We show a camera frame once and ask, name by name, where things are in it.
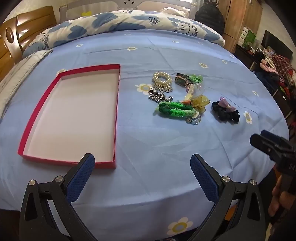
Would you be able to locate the silver chain bracelet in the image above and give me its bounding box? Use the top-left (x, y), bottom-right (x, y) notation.
top-left (148, 88), bottom-right (173, 103)

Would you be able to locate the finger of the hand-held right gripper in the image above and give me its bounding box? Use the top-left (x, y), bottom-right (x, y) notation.
top-left (250, 134), bottom-right (292, 163)
top-left (260, 130), bottom-right (289, 146)

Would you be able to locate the square wrist watch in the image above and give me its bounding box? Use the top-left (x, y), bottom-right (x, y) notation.
top-left (174, 73), bottom-right (193, 87)

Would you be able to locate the clear plastic comb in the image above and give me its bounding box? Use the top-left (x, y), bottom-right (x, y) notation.
top-left (185, 81), bottom-right (206, 100)

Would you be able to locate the wooden headboard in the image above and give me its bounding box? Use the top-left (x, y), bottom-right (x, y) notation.
top-left (0, 6), bottom-right (57, 81)

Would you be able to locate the yellow hair claw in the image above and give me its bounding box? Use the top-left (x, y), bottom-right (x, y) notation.
top-left (191, 95), bottom-right (211, 114)

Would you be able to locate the black backpack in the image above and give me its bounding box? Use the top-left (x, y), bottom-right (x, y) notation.
top-left (194, 5), bottom-right (225, 35)

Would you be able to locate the pastel glass bead bracelet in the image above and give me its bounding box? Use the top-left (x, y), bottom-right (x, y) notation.
top-left (185, 115), bottom-right (201, 126)

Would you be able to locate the pearl bead scrunchie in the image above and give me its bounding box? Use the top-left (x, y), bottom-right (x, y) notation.
top-left (153, 72), bottom-right (173, 86)

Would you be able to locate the black scrunchie with pink bow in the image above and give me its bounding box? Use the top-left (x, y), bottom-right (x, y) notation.
top-left (211, 97), bottom-right (240, 123)

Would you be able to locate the red shallow box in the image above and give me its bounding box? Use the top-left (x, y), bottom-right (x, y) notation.
top-left (18, 64), bottom-right (121, 169)

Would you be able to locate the black screen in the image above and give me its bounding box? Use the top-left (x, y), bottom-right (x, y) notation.
top-left (264, 30), bottom-right (293, 58)

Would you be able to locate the blue flowered bed sheet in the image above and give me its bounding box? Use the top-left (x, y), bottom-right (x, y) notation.
top-left (0, 29), bottom-right (290, 239)

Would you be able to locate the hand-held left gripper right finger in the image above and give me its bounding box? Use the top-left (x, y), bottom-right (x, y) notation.
top-left (187, 153), bottom-right (266, 241)

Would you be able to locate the green braided hair band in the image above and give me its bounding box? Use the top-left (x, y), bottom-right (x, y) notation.
top-left (154, 101), bottom-right (197, 120)

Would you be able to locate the person's right hand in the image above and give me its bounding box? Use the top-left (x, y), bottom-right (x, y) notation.
top-left (268, 176), bottom-right (296, 224)

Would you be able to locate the pile of clothes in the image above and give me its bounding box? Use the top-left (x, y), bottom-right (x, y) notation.
top-left (260, 52), bottom-right (296, 93)

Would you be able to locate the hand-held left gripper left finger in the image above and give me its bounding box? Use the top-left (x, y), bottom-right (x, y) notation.
top-left (20, 153), bottom-right (97, 241)

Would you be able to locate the grey white quilted pillow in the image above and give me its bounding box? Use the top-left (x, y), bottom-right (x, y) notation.
top-left (0, 50), bottom-right (55, 118)

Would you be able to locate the light green hair tie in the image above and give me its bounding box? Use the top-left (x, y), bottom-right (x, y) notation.
top-left (187, 74), bottom-right (203, 84)

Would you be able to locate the blue heart print quilt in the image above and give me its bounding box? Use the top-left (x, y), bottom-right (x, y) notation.
top-left (22, 10), bottom-right (225, 58)

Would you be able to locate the wooden wardrobe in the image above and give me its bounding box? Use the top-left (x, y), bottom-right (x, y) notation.
top-left (218, 0), bottom-right (263, 54)

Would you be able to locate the silver crystal brooch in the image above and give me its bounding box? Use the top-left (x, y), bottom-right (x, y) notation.
top-left (153, 83), bottom-right (173, 93)

